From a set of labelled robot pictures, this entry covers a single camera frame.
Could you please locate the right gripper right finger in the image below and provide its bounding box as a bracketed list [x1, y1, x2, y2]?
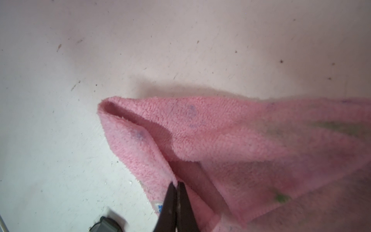
[176, 182, 200, 232]

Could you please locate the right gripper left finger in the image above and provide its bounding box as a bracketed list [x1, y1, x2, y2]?
[153, 183, 177, 232]

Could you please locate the pink microfibre cloth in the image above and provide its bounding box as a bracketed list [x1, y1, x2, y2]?
[98, 97, 371, 232]

